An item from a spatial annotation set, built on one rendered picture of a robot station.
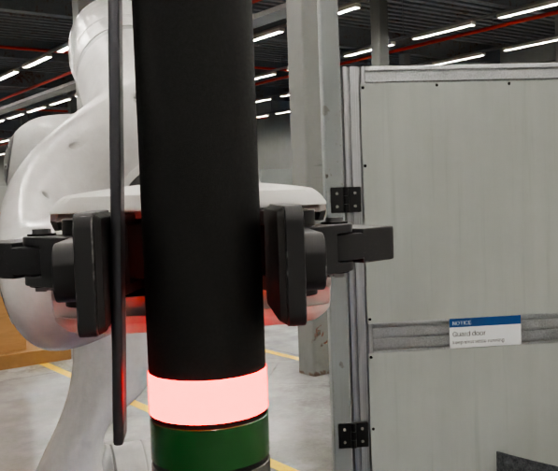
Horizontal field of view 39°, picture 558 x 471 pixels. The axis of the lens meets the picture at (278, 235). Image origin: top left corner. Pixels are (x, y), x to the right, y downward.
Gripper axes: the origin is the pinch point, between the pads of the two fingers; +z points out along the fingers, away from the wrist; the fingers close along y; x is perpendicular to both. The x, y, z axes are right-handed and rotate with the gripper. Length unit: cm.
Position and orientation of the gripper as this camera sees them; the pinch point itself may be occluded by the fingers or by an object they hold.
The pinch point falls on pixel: (192, 264)
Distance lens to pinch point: 21.9
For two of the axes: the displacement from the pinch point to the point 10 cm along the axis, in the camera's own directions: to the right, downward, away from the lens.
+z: 1.1, 0.6, -9.9
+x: -0.4, -10.0, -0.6
